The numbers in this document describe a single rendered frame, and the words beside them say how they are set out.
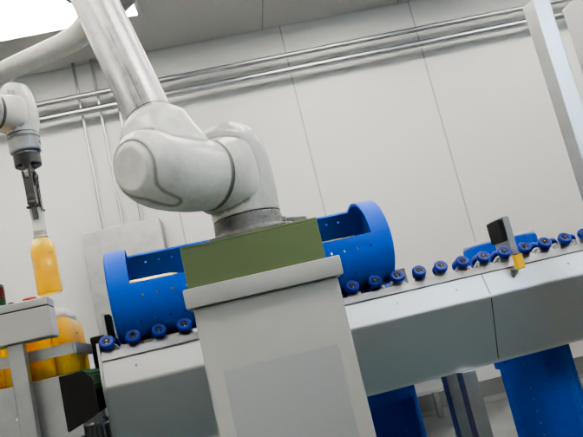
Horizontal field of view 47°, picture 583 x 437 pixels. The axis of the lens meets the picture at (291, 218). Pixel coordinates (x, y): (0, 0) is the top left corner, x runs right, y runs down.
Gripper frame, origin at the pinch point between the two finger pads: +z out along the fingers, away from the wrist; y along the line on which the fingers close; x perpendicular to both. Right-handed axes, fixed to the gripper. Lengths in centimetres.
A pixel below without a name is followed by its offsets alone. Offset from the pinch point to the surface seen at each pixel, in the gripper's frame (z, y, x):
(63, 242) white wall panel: -64, 354, 37
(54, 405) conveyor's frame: 51, -6, 3
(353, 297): 41, 5, -86
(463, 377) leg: 73, 7, -115
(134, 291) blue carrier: 25.0, 2.4, -22.0
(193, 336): 41, 5, -36
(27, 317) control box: 27.8, -17.3, 4.0
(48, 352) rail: 36.7, -4.1, 2.8
